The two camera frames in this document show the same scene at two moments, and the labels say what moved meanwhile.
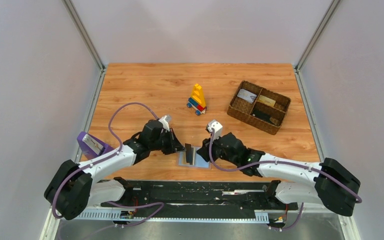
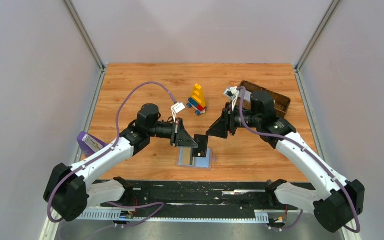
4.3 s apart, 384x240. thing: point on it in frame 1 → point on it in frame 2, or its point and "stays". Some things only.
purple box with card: [91, 147] stays
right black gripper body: [208, 149] → [229, 120]
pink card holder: [198, 161] stays
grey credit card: [189, 153] → [202, 141]
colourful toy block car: [197, 102] stays
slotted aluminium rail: [130, 216] stays
